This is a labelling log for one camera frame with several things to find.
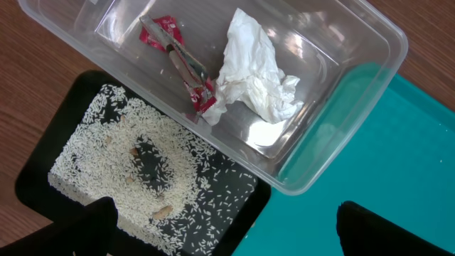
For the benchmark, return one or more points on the black plastic tray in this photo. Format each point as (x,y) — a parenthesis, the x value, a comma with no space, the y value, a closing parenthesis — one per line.
(33,190)

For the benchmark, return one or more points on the white napkin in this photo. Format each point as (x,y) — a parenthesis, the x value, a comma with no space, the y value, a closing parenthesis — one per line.
(250,75)

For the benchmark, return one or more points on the red snack wrapper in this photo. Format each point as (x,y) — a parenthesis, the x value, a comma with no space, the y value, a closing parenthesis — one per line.
(163,33)

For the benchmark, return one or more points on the teal serving tray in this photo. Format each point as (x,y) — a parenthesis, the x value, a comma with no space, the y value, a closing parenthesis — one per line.
(399,164)

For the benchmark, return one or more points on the spilled rice pile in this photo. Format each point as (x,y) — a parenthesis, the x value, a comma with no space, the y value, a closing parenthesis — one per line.
(171,189)

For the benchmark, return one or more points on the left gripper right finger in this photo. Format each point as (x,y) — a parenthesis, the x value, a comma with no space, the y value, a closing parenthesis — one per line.
(363,232)

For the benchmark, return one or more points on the clear plastic storage bin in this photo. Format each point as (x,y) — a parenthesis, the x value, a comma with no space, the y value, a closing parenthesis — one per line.
(344,53)

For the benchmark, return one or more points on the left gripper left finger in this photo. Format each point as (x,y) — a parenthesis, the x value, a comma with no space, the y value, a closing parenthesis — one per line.
(87,232)

